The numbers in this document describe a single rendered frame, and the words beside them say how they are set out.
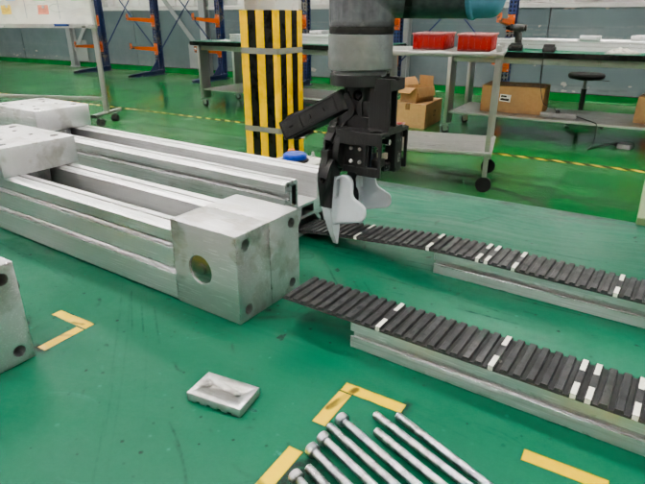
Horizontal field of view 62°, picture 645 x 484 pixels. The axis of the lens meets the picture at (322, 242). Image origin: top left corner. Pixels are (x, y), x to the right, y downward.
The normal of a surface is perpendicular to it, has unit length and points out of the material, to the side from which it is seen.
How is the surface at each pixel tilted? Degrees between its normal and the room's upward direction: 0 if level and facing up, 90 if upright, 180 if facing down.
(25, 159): 90
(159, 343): 0
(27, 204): 90
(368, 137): 90
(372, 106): 90
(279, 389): 0
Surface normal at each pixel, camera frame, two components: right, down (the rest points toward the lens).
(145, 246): -0.56, 0.32
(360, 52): -0.10, 0.38
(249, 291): 0.83, 0.22
